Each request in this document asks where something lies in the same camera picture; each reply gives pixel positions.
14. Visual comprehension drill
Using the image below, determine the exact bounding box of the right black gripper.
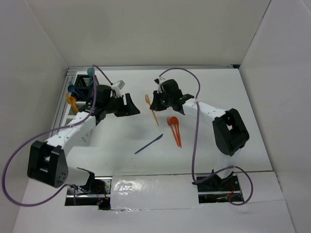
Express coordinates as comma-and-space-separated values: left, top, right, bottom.
151, 89, 173, 112

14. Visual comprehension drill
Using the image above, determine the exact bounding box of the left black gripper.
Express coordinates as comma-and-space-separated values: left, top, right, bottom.
104, 93, 140, 117

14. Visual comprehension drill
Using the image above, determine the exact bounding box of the yellow fork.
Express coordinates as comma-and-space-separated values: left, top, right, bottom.
145, 94, 159, 126

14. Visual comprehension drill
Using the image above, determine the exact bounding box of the orange fork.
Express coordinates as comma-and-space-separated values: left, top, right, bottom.
166, 116, 182, 148

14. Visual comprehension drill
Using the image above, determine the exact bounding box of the orange spoon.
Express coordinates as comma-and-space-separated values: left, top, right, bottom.
170, 116, 182, 148

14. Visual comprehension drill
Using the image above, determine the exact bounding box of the teal spoon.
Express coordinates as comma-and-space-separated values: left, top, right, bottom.
87, 67, 93, 86

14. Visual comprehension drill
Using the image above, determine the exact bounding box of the blue fork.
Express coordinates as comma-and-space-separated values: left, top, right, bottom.
72, 89, 86, 99

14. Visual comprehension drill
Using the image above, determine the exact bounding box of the yellow spoon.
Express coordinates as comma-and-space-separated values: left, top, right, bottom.
70, 97, 79, 113

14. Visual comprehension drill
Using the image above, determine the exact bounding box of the blue spoon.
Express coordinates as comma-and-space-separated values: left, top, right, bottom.
68, 84, 77, 93

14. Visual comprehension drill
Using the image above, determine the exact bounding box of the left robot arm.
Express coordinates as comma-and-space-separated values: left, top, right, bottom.
27, 85, 140, 194

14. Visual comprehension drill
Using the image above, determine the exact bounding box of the blue knife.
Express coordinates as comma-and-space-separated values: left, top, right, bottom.
134, 134, 163, 154

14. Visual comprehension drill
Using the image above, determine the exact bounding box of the black utensil caddy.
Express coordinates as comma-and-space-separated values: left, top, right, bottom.
69, 74, 94, 102

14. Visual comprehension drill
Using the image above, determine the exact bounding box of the white utensil caddy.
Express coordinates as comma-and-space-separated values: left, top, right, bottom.
62, 100, 91, 148

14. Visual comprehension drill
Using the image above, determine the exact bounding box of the white taped paper sheet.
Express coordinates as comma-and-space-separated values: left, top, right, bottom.
110, 175, 199, 211

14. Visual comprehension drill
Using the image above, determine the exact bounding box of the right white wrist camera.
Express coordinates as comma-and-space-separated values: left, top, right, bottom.
155, 76, 166, 94

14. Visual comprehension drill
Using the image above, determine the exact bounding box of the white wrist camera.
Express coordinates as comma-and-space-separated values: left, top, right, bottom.
155, 76, 166, 94
111, 80, 125, 98

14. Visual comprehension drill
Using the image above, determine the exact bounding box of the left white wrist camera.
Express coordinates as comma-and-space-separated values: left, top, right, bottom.
111, 80, 125, 98

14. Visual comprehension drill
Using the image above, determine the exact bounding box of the aluminium frame rail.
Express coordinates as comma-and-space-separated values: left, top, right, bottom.
67, 64, 241, 73

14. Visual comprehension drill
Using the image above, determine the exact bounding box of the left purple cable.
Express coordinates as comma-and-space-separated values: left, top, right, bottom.
1, 64, 115, 207

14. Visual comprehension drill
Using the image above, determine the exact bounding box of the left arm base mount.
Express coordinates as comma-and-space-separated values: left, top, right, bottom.
65, 177, 112, 210

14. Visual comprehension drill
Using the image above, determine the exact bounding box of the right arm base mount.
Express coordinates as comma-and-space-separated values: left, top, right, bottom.
196, 173, 244, 204

